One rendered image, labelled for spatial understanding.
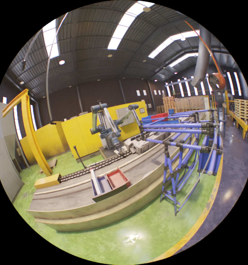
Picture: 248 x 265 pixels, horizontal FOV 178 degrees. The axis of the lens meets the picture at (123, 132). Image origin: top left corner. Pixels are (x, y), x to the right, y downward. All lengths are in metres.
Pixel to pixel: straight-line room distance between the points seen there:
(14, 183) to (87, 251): 4.42
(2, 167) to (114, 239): 4.96
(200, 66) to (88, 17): 9.16
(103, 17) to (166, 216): 10.29
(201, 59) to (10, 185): 13.27
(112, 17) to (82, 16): 2.34
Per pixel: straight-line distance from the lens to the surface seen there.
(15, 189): 5.44
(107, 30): 9.33
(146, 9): 6.09
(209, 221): 1.83
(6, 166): 5.43
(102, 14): 8.81
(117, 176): 1.15
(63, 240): 2.18
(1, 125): 7.47
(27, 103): 4.43
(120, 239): 1.60
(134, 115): 2.10
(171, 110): 7.97
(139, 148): 1.33
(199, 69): 7.94
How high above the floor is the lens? 1.55
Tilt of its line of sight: 15 degrees down
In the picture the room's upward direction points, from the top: 14 degrees counter-clockwise
